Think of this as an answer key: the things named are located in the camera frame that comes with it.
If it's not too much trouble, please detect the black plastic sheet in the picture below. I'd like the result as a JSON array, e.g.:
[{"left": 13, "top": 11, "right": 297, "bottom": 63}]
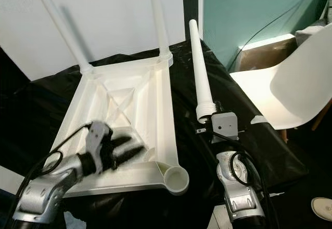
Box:
[{"left": 0, "top": 39, "right": 309, "bottom": 229}]

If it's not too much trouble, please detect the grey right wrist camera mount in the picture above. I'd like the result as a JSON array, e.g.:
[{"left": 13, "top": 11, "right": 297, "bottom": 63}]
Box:
[{"left": 212, "top": 112, "right": 239, "bottom": 139}]

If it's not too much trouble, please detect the white plastic table top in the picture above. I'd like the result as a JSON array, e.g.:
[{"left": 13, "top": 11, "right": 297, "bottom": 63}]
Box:
[{"left": 54, "top": 52, "right": 190, "bottom": 196}]

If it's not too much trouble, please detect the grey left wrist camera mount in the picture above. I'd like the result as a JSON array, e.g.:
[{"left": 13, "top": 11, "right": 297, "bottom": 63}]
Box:
[{"left": 88, "top": 120, "right": 113, "bottom": 160}]

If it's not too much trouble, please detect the large white board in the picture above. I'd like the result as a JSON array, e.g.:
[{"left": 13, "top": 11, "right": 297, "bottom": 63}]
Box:
[{"left": 0, "top": 0, "right": 187, "bottom": 82}]

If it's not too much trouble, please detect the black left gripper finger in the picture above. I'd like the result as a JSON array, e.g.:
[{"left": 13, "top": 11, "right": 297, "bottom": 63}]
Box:
[
  {"left": 109, "top": 133, "right": 134, "bottom": 150},
  {"left": 117, "top": 144, "right": 146, "bottom": 164}
]

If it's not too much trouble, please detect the thin black wall cable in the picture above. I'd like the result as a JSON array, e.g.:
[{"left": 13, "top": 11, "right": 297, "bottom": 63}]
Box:
[{"left": 226, "top": 0, "right": 332, "bottom": 71}]

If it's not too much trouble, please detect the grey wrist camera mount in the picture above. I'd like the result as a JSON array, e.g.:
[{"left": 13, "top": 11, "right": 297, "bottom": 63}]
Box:
[
  {"left": 88, "top": 120, "right": 113, "bottom": 160},
  {"left": 212, "top": 112, "right": 239, "bottom": 139}
]

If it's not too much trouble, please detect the white plastic shell chair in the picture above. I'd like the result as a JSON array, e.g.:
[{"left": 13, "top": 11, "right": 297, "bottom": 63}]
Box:
[{"left": 229, "top": 24, "right": 332, "bottom": 131}]

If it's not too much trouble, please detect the person's white shoe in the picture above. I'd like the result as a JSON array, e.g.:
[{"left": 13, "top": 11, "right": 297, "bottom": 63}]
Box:
[{"left": 311, "top": 197, "right": 332, "bottom": 222}]

